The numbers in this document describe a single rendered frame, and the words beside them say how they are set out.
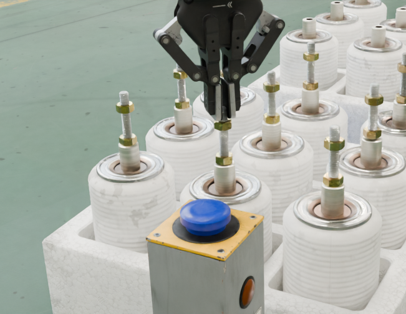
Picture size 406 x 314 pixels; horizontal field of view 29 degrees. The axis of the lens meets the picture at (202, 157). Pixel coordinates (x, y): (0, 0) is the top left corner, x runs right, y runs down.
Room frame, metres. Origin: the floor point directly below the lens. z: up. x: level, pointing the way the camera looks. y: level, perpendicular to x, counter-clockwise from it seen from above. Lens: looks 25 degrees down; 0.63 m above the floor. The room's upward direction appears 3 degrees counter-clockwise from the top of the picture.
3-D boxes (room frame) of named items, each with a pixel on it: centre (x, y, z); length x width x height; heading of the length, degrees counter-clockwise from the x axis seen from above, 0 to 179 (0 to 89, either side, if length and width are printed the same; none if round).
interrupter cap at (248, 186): (0.72, -0.02, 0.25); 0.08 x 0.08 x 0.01
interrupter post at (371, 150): (0.77, -0.18, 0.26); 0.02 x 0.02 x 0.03
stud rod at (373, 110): (0.77, -0.18, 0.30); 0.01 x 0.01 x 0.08
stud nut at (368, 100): (0.77, -0.18, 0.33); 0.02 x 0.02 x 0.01; 10
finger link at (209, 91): (0.72, 0.00, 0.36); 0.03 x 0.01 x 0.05; 106
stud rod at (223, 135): (0.72, -0.02, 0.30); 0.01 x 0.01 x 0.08
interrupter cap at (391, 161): (0.77, -0.18, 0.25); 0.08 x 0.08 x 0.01
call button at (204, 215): (0.54, 0.00, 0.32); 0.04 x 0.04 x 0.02
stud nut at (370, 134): (0.77, -0.18, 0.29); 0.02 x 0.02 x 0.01; 10
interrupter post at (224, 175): (0.72, -0.02, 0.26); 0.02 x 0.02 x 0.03
